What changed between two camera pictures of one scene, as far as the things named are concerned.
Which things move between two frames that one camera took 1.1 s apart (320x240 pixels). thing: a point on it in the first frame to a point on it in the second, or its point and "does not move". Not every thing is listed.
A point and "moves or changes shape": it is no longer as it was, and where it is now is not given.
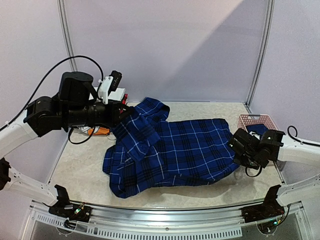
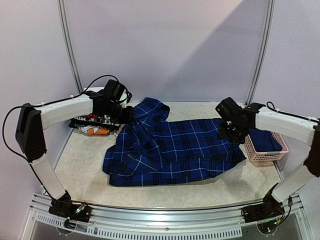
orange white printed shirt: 98,130 does not move
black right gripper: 240,144 to 230,132
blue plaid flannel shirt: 149,151 moves or changes shape
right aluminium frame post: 263,52 does not move
